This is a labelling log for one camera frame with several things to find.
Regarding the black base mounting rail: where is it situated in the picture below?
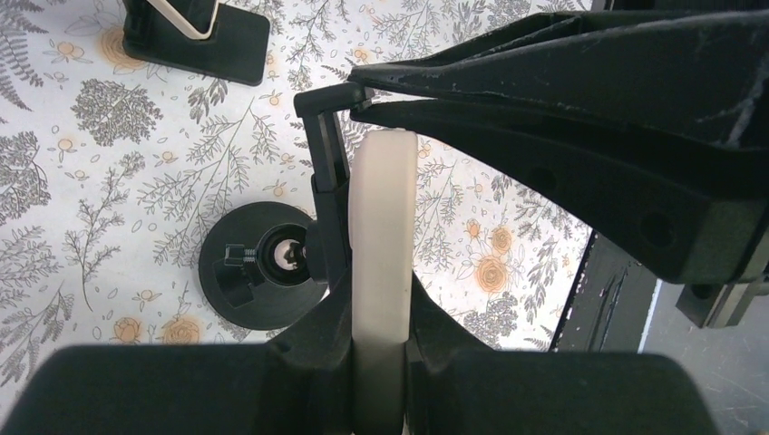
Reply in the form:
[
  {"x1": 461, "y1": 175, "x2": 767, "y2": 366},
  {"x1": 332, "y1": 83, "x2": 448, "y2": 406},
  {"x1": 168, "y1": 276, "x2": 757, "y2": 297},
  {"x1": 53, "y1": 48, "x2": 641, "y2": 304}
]
[{"x1": 549, "y1": 231, "x2": 657, "y2": 353}]

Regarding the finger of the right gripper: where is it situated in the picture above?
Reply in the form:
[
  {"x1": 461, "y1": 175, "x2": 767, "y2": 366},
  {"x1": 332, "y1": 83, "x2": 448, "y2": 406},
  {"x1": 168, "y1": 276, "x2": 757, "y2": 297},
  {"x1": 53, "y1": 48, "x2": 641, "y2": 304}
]
[
  {"x1": 349, "y1": 10, "x2": 768, "y2": 148},
  {"x1": 352, "y1": 100, "x2": 768, "y2": 285}
]

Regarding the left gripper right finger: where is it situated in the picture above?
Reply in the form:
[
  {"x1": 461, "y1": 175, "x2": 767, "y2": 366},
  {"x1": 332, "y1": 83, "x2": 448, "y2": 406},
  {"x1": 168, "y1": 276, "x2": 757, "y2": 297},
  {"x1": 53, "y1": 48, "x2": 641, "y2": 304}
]
[{"x1": 405, "y1": 279, "x2": 718, "y2": 434}]

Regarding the black folding phone stand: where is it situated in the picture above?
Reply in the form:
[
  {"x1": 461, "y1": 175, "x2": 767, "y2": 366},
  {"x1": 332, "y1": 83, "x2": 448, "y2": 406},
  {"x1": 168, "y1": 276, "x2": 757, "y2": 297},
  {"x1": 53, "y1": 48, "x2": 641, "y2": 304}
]
[{"x1": 122, "y1": 1, "x2": 271, "y2": 86}]

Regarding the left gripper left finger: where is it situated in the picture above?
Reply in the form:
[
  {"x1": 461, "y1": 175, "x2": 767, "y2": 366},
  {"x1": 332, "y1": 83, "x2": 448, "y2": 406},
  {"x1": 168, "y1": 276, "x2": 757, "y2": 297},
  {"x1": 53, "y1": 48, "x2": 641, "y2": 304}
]
[{"x1": 2, "y1": 276, "x2": 352, "y2": 434}]

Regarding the black round-base stand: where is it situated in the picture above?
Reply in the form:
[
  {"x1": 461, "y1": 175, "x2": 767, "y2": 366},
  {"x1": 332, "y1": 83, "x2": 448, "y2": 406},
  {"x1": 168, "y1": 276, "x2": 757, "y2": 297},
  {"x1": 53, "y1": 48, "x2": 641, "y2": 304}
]
[{"x1": 198, "y1": 82, "x2": 374, "y2": 331}]

